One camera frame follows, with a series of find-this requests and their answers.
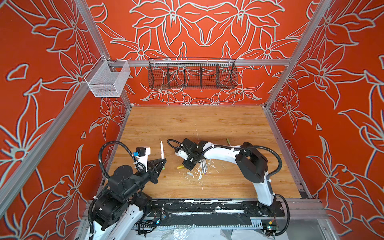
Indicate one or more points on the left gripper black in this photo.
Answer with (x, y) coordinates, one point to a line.
(152, 171)

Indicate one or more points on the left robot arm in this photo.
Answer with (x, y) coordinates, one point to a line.
(122, 205)

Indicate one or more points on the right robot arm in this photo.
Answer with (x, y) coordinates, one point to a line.
(251, 162)

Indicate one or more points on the white pen pink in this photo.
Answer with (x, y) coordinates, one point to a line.
(204, 167)

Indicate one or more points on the clear plastic bin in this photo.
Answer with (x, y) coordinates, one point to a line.
(107, 79)

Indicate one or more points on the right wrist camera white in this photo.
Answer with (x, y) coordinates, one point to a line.
(182, 154)

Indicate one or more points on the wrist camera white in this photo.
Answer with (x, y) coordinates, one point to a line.
(141, 158)
(182, 154)

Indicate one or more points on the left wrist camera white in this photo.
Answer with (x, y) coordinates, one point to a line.
(141, 158)

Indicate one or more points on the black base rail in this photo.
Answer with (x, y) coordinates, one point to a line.
(248, 207)

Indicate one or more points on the black wire basket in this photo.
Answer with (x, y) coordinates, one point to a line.
(192, 74)

